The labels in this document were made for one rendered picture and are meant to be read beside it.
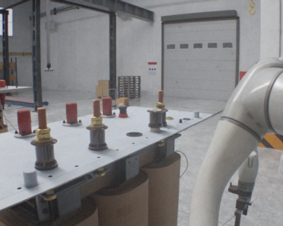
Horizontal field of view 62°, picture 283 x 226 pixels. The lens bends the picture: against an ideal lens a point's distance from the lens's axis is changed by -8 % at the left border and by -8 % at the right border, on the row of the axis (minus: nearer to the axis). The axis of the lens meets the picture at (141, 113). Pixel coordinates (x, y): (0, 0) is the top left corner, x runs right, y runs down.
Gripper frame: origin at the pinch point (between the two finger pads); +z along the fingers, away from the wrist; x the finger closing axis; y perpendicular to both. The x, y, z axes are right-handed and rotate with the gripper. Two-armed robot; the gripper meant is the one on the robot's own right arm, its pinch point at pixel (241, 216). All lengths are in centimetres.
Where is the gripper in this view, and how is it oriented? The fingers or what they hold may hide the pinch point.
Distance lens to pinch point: 151.6
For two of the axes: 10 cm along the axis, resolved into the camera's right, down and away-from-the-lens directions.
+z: 0.0, 9.9, 1.7
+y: 7.8, 1.1, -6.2
